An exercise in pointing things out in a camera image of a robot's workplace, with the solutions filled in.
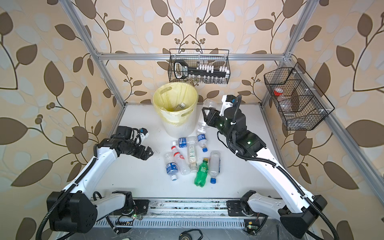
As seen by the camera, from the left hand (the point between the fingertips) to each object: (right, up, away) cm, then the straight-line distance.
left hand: (142, 148), depth 82 cm
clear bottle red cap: (+22, -9, +3) cm, 24 cm away
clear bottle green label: (+19, +25, +22) cm, 38 cm away
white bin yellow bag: (+15, +27, +23) cm, 39 cm away
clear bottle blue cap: (+41, -11, +6) cm, 43 cm away
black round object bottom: (+25, -35, -17) cm, 46 cm away
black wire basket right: (+82, +24, -9) cm, 86 cm away
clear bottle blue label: (+16, -10, 0) cm, 19 cm away
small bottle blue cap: (+34, +3, +14) cm, 37 cm away
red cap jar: (+75, +32, -2) cm, 81 cm away
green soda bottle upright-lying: (+32, -16, -2) cm, 36 cm away
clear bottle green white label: (+27, -2, +8) cm, 29 cm away
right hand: (+34, +20, -16) cm, 43 cm away
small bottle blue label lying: (+24, +2, +12) cm, 26 cm away
